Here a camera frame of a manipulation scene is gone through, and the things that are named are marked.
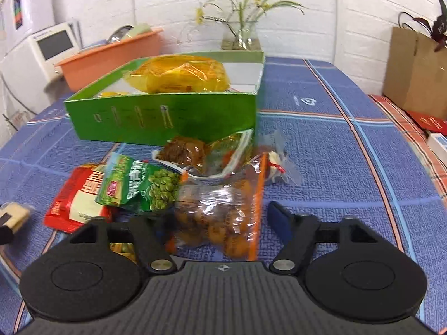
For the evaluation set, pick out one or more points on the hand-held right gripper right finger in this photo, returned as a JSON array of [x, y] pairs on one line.
[[279, 218]]

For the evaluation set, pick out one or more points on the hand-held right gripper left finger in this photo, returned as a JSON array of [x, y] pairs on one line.
[[149, 240]]

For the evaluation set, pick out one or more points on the white device with screen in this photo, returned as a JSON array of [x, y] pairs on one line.
[[56, 47]]

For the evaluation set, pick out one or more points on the clear bag of orange balls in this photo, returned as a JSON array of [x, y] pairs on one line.
[[216, 216]]

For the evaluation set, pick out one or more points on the dark shiny utensil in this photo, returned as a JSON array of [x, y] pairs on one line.
[[118, 33]]

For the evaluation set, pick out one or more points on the pale green container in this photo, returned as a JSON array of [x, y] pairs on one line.
[[139, 29]]

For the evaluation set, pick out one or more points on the clear bag of yellow snacks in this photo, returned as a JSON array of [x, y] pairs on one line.
[[181, 75]]

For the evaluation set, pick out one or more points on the yellow flowered plant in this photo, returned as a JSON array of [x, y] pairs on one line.
[[241, 7]]

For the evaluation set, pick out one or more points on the white appliance cabinet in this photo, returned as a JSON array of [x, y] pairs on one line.
[[21, 76]]

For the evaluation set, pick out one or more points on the white power strip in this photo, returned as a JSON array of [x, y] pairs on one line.
[[439, 144]]

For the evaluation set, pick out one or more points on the glass vase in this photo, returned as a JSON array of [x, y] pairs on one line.
[[241, 38]]

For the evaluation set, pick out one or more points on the clear bag of brown snacks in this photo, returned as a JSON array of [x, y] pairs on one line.
[[181, 150]]

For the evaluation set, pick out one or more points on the large cardboard box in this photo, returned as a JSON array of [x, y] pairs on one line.
[[415, 76]]

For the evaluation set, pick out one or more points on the orange plastic basin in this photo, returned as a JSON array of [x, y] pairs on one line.
[[104, 66]]

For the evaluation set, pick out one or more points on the blue patterned tablecloth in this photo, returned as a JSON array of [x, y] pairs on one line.
[[331, 167]]

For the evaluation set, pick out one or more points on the beige block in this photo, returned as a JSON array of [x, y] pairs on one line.
[[19, 214]]

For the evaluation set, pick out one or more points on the green pea snack packet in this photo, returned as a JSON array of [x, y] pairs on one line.
[[139, 185]]

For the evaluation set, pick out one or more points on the red and white snack packet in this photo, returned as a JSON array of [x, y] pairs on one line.
[[76, 199]]

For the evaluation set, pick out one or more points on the green cardboard box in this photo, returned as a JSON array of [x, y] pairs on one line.
[[195, 115]]

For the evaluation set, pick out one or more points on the white water purifier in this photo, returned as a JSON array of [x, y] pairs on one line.
[[31, 10]]

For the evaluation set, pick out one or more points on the red book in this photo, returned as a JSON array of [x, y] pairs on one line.
[[431, 122]]

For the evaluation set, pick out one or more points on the purple leafed plant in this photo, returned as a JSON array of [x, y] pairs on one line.
[[438, 29]]

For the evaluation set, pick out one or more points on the small clear bag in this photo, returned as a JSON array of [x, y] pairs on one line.
[[276, 162]]

